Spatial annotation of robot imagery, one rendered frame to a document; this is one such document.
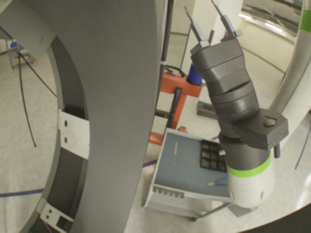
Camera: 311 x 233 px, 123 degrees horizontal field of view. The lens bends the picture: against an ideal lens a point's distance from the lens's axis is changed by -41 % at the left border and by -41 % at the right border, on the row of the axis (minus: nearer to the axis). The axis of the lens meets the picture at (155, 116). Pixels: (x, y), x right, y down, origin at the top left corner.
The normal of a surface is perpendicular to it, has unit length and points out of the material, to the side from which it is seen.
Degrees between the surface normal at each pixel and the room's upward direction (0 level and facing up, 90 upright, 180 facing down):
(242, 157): 86
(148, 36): 127
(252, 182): 74
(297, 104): 92
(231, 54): 59
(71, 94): 81
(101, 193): 37
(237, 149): 91
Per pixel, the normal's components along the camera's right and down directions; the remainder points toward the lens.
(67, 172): -0.01, -0.27
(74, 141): -0.17, 0.22
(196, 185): 0.14, -0.74
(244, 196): -0.72, 0.21
